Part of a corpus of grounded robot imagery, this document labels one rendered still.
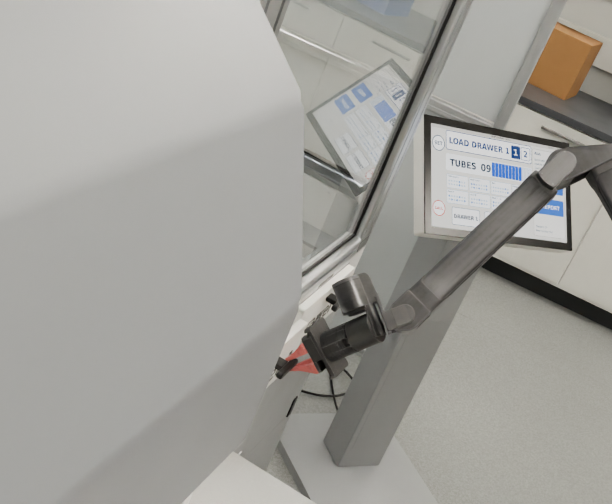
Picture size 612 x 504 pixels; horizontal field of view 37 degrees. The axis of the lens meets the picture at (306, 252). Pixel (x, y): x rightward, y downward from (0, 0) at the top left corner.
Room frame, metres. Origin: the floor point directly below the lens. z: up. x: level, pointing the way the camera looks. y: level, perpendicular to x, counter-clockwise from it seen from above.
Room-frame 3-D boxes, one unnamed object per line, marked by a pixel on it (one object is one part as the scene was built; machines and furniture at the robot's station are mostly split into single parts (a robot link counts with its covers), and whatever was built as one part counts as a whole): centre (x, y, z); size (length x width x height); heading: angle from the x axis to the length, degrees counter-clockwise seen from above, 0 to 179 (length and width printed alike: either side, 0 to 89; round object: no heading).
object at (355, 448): (2.37, -0.41, 0.51); 0.50 x 0.45 x 1.02; 34
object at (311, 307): (1.73, -0.07, 0.87); 0.29 x 0.02 x 0.11; 165
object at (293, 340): (1.42, -0.01, 0.87); 0.29 x 0.02 x 0.11; 165
